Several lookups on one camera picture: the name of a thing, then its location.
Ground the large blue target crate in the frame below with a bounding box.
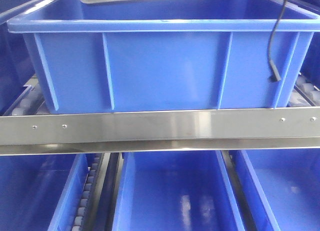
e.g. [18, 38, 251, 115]
[7, 0, 320, 114]

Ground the lower middle blue crate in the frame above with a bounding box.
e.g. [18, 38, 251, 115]
[112, 150, 245, 231]

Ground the lower roller track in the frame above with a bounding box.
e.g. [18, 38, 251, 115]
[71, 153, 103, 231]

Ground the steel front cross bar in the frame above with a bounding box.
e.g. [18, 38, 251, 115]
[0, 107, 320, 156]

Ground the lower right blue crate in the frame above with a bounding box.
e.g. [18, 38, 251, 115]
[231, 148, 320, 231]

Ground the lower left blue crate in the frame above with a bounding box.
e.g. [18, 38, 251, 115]
[0, 154, 89, 231]

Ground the black hanging cable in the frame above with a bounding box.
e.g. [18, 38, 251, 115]
[268, 0, 291, 82]

